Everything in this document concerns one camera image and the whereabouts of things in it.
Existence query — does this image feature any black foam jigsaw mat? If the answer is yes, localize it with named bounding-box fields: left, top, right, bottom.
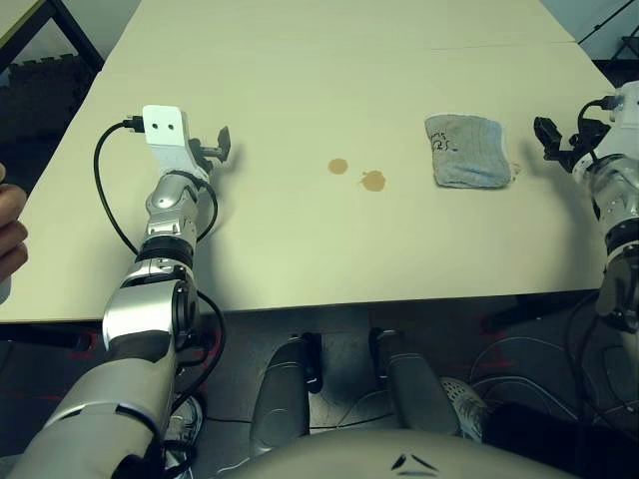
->
left=0, top=52, right=104, bottom=189

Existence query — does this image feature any white striped sneaker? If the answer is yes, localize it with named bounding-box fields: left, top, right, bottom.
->
left=167, top=396, right=205, bottom=473

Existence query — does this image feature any black metal table frame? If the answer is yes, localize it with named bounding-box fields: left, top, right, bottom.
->
left=29, top=0, right=107, bottom=71

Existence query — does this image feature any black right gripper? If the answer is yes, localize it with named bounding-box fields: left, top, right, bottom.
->
left=532, top=115, right=611, bottom=174

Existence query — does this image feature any black right camera cable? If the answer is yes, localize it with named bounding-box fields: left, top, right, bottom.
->
left=577, top=97, right=618, bottom=134

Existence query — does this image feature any black left camera cable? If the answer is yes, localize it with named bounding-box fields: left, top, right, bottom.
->
left=92, top=115, right=146, bottom=255

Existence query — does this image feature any black table foot bar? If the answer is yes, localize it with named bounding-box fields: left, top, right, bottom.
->
left=0, top=322, right=95, bottom=351

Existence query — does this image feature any bystander bare hand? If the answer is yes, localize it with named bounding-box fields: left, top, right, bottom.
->
left=0, top=162, right=29, bottom=280

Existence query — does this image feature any black camera cable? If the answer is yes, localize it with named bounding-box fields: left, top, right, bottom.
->
left=577, top=97, right=618, bottom=134
left=92, top=115, right=146, bottom=255

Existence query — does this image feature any grey cloth sock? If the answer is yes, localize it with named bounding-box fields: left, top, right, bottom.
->
left=423, top=113, right=523, bottom=190

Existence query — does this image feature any white mesh sneaker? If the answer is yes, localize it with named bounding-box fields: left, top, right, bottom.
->
left=438, top=376, right=490, bottom=444

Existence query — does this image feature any grey robot leg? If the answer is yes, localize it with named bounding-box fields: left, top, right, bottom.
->
left=249, top=331, right=323, bottom=460
left=367, top=326, right=460, bottom=439

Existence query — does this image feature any yellow-edged table board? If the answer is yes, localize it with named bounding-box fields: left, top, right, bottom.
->
left=0, top=0, right=54, bottom=49

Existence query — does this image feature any white floor cable tangle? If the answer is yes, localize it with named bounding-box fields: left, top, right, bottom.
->
left=469, top=334, right=600, bottom=428

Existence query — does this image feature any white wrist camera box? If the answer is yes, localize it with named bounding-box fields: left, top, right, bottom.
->
left=142, top=104, right=211, bottom=182
left=609, top=81, right=639, bottom=129

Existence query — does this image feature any larger brown spill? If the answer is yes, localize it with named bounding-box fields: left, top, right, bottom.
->
left=355, top=170, right=387, bottom=193

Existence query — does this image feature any black left elbow cable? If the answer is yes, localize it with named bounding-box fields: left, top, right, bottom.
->
left=172, top=290, right=228, bottom=403

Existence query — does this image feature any black metal stand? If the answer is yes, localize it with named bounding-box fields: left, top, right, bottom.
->
left=577, top=0, right=639, bottom=62

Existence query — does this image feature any grey robot left leg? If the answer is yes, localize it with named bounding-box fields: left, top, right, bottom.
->
left=249, top=331, right=323, bottom=460

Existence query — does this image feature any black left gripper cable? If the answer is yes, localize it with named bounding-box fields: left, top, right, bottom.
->
left=192, top=177, right=220, bottom=240

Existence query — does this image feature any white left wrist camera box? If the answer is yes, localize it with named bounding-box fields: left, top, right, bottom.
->
left=142, top=104, right=211, bottom=182

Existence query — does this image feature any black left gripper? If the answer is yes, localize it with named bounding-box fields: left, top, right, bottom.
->
left=188, top=126, right=233, bottom=169

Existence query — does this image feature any grey robot right leg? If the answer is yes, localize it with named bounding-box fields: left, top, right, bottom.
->
left=367, top=326, right=460, bottom=439

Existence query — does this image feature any grey robot torso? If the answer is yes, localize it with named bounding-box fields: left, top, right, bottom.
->
left=219, top=427, right=565, bottom=479

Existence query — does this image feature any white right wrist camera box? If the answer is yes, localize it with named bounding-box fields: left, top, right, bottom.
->
left=609, top=81, right=639, bottom=129

